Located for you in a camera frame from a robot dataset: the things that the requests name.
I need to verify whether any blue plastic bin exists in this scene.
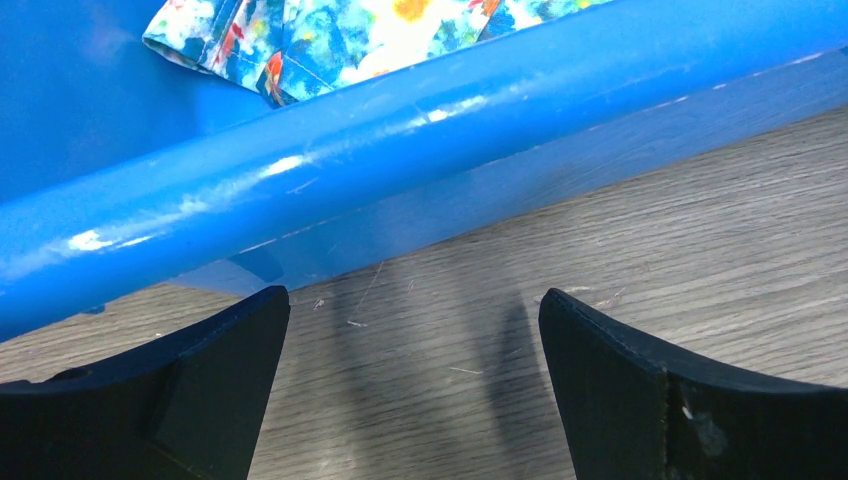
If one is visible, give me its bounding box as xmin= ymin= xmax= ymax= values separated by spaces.
xmin=1 ymin=1 xmax=847 ymax=339

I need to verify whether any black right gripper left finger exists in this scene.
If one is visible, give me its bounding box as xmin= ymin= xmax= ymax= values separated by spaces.
xmin=1 ymin=286 xmax=290 ymax=479

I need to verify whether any blue floral cloth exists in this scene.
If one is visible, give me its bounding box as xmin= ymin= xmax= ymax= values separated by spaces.
xmin=142 ymin=0 xmax=593 ymax=107

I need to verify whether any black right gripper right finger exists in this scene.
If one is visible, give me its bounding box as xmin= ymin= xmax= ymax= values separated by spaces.
xmin=538 ymin=289 xmax=847 ymax=479

